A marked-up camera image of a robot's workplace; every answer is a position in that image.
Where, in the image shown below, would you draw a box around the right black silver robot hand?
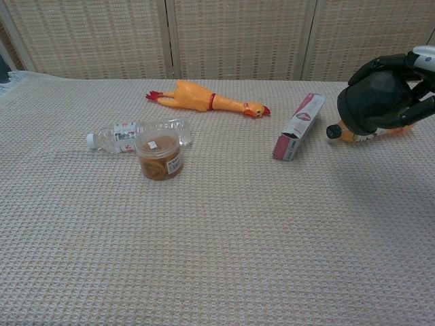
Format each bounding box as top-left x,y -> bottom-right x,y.
347,43 -> 435,132

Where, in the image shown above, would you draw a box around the orange drink bottle black cap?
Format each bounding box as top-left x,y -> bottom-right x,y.
326,117 -> 416,144

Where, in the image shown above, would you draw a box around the pink white toothpaste box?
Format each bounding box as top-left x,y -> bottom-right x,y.
271,92 -> 327,162

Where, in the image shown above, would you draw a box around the woven bamboo folding screen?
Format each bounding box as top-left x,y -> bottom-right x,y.
0,0 -> 435,83

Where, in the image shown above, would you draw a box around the yellow rubber chicken toy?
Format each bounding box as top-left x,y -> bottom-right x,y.
145,79 -> 272,120

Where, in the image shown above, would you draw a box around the beige woven fringed tablecloth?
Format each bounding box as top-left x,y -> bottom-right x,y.
0,70 -> 435,326

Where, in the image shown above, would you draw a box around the clear jar brown contents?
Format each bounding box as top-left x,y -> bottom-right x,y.
135,130 -> 185,182

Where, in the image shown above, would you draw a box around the clear plastic water bottle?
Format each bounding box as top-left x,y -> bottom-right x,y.
86,118 -> 194,154

